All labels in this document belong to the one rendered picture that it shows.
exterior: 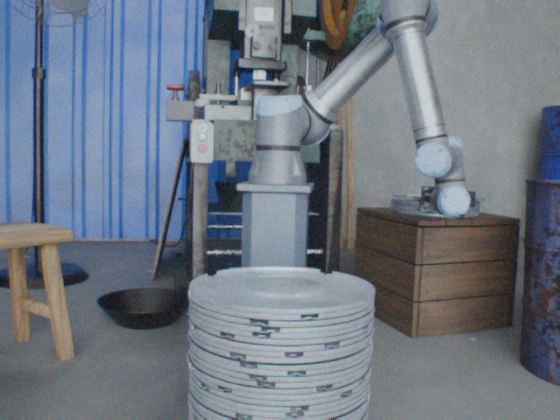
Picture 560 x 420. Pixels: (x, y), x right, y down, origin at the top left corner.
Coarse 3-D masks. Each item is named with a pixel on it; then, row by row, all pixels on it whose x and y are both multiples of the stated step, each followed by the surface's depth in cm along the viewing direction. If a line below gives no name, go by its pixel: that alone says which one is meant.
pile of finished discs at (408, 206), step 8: (392, 200) 183; (400, 200) 178; (408, 200) 186; (416, 200) 184; (392, 208) 183; (400, 208) 178; (408, 208) 175; (416, 208) 173; (472, 208) 173; (440, 216) 170; (448, 216) 170; (456, 216) 170; (464, 216) 172
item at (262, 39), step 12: (252, 0) 211; (264, 0) 212; (276, 0) 213; (252, 12) 211; (264, 12) 212; (276, 12) 213; (252, 24) 211; (264, 24) 213; (276, 24) 214; (252, 36) 210; (264, 36) 211; (276, 36) 214; (240, 48) 222; (252, 48) 210; (264, 48) 211; (276, 48) 213; (276, 60) 216
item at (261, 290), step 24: (192, 288) 87; (216, 288) 87; (240, 288) 87; (264, 288) 86; (288, 288) 86; (312, 288) 86; (336, 288) 89; (360, 288) 90; (264, 312) 74; (288, 312) 74; (312, 312) 75
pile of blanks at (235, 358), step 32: (192, 320) 84; (224, 320) 79; (256, 320) 76; (288, 320) 77; (320, 320) 75; (352, 320) 81; (192, 352) 84; (224, 352) 77; (256, 352) 75; (288, 352) 76; (320, 352) 76; (352, 352) 79; (192, 384) 84; (224, 384) 77; (256, 384) 75; (288, 384) 75; (320, 384) 76; (352, 384) 80; (192, 416) 84; (224, 416) 79; (256, 416) 77; (288, 416) 76; (320, 416) 77; (352, 416) 80
